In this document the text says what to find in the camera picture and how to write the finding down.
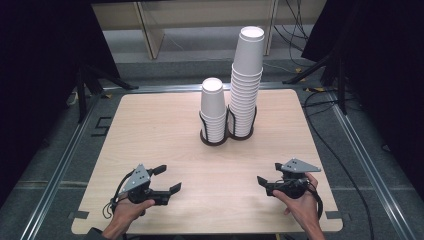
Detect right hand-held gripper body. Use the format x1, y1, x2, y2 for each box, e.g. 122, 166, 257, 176
266, 158, 322, 200

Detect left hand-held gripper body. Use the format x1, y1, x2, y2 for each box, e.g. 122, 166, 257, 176
118, 163, 171, 207

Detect black wire double cup holder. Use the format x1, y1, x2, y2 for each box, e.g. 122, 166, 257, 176
198, 104, 258, 147

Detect short stack of white cups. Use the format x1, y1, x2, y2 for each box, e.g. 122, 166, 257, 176
199, 77, 228, 144

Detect tall stack of white cups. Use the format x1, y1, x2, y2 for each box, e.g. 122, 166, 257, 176
227, 25, 266, 138

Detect person's right hand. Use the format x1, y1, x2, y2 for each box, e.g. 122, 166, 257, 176
272, 172, 321, 231

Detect person's left hand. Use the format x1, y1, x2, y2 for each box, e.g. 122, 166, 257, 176
108, 198, 156, 231

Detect black metal stand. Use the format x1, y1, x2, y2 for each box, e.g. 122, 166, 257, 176
75, 63, 140, 124
282, 49, 349, 116

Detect light wooden shelf unit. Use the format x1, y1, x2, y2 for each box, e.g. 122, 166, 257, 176
91, 0, 279, 61

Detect black curtain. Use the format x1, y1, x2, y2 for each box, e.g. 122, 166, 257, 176
301, 0, 424, 191
0, 0, 121, 208

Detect black cord on left gripper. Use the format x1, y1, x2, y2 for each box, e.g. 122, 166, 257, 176
102, 170, 136, 220

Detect black cord on gripper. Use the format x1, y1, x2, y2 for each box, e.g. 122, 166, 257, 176
102, 170, 136, 220
308, 184, 325, 220

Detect black cord on right gripper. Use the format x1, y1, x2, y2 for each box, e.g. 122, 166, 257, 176
308, 184, 325, 220

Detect long black floor cable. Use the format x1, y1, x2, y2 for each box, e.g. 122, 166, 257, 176
302, 89, 376, 240

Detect metal floor rail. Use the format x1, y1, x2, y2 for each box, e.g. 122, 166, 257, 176
103, 81, 308, 95
19, 93, 103, 240
328, 89, 418, 240

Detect bundle of black cables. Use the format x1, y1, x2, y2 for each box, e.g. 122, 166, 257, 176
273, 0, 312, 69

